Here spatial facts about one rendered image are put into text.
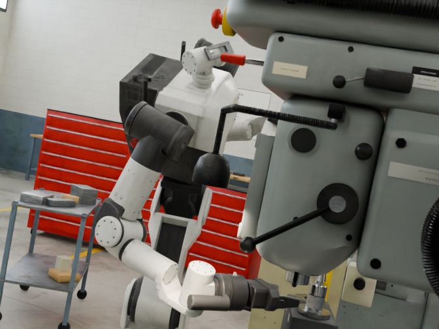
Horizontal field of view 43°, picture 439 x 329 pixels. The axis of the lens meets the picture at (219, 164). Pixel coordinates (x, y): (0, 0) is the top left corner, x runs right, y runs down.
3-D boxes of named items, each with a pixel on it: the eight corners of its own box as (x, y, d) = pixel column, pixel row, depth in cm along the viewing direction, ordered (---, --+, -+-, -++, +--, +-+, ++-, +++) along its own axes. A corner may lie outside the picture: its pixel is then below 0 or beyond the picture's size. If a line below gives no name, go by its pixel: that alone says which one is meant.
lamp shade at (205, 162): (190, 179, 112) (196, 149, 112) (225, 185, 113) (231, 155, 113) (193, 183, 105) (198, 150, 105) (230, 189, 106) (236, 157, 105)
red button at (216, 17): (207, 25, 111) (211, 5, 110) (212, 30, 115) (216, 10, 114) (223, 27, 110) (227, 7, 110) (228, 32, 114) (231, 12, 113)
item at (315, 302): (304, 309, 145) (309, 287, 145) (305, 305, 150) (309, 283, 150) (323, 313, 145) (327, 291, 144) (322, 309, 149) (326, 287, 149)
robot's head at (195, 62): (179, 76, 154) (182, 47, 148) (208, 67, 159) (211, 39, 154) (195, 87, 150) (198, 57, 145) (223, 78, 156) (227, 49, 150)
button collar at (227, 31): (219, 31, 109) (225, 0, 109) (227, 38, 115) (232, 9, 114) (229, 32, 108) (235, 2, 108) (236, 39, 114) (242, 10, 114)
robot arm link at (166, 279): (206, 313, 135) (164, 286, 141) (217, 281, 133) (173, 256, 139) (192, 322, 130) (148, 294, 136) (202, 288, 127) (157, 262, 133)
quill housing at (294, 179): (243, 264, 100) (277, 89, 99) (264, 247, 120) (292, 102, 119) (350, 291, 96) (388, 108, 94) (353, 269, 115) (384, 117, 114)
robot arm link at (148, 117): (117, 151, 140) (142, 102, 138) (128, 151, 149) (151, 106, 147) (156, 173, 138) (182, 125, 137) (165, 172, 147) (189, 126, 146)
